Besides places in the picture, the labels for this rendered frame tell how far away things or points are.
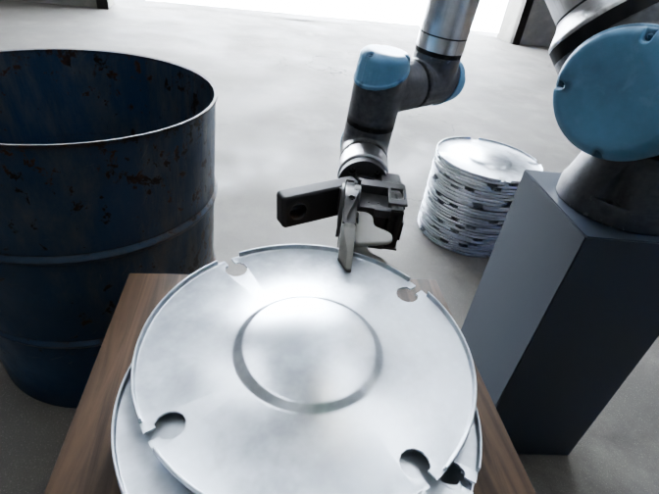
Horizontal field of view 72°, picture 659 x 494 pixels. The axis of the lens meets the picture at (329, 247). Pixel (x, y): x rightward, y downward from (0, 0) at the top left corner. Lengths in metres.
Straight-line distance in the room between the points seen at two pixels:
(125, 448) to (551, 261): 0.52
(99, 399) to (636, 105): 0.52
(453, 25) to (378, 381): 0.54
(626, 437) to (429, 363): 0.69
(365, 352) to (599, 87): 0.31
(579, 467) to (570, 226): 0.48
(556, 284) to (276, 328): 0.37
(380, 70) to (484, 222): 0.70
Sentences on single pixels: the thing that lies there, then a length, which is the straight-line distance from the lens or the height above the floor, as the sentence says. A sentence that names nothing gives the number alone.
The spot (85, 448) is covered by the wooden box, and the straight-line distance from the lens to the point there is 0.43.
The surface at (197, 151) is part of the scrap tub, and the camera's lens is 0.68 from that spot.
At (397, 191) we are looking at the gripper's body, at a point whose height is 0.43.
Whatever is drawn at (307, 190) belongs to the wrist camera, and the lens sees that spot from 0.59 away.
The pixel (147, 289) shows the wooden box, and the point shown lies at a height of 0.35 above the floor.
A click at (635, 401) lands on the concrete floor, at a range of 1.15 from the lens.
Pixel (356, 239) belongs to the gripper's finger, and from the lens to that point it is 0.50.
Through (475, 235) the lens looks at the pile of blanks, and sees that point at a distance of 1.31.
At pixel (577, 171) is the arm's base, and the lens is 0.67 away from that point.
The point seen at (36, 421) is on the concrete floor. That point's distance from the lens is 0.92.
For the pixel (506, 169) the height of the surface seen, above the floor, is 0.24.
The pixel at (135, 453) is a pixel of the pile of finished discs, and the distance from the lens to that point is 0.38.
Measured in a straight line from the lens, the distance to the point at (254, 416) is 0.37.
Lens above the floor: 0.70
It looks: 35 degrees down
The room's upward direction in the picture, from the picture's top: 8 degrees clockwise
